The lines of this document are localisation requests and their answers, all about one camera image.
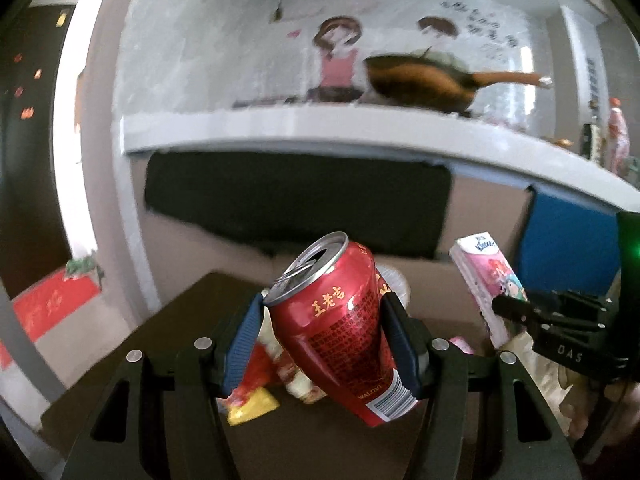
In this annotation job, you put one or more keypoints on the blue hanging towel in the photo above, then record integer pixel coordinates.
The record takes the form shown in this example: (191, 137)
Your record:
(567, 245)

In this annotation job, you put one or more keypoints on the brown wok with handle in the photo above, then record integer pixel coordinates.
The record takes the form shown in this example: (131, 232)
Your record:
(415, 81)

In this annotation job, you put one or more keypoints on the cartoon couple wall sticker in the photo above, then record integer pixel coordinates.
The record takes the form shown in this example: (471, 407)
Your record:
(331, 39)

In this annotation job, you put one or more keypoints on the pink tissue pack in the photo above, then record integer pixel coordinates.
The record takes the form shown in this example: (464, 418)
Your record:
(487, 274)

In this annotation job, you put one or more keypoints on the cream noodle packet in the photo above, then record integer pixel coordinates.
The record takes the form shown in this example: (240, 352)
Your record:
(296, 382)

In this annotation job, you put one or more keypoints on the silver round cake board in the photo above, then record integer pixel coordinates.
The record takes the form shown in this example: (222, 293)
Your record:
(390, 279)

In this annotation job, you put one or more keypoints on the red plastic bag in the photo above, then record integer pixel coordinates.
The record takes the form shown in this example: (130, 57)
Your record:
(251, 398)

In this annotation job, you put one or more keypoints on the red drink can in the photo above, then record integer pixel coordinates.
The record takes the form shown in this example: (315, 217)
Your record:
(325, 311)

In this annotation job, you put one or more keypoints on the black hanging cloth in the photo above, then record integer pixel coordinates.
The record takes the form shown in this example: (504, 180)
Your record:
(278, 202)

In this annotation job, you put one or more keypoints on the pink plastic spoon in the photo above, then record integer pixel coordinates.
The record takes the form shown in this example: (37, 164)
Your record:
(462, 344)

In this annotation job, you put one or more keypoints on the black refrigerator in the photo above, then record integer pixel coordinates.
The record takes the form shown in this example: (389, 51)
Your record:
(33, 241)

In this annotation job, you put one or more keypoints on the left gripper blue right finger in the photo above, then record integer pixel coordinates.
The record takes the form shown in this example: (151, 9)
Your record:
(408, 340)

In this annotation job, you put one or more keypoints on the red drink bottle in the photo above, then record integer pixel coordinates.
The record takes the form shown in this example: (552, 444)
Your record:
(618, 137)

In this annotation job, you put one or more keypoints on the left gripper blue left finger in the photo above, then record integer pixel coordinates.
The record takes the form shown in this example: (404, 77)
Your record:
(238, 344)

